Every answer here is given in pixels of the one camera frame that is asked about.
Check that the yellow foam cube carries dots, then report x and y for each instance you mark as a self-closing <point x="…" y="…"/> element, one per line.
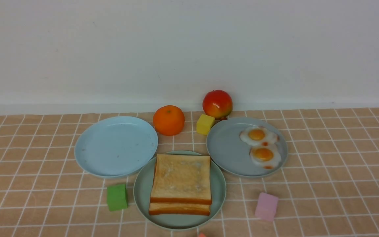
<point x="204" y="124"/>

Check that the fried egg top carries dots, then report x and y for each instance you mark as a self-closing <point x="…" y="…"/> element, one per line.
<point x="258" y="136"/>

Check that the light blue plate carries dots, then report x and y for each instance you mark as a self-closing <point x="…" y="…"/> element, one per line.
<point x="116" y="147"/>

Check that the toast slice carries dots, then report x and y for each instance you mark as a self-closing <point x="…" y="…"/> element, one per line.
<point x="179" y="208"/>
<point x="182" y="179"/>

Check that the orange fruit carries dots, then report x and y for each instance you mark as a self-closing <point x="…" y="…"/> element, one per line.
<point x="169" y="120"/>

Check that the fried egg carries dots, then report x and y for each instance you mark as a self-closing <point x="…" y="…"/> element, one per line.
<point x="258" y="136"/>
<point x="266" y="157"/>

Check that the grey plate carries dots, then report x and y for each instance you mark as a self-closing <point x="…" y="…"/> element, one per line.
<point x="232" y="155"/>

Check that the red yellow apple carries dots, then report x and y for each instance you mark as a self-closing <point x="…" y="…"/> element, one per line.
<point x="217" y="104"/>

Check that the green foam cube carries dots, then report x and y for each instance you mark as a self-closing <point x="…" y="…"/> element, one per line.
<point x="117" y="198"/>

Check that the fried egg bottom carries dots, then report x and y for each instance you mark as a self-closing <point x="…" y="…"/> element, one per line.
<point x="266" y="157"/>

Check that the pink foam cube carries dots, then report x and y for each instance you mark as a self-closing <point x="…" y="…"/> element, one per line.
<point x="266" y="207"/>

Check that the beige checked tablecloth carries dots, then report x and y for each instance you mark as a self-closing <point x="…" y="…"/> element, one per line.
<point x="328" y="187"/>

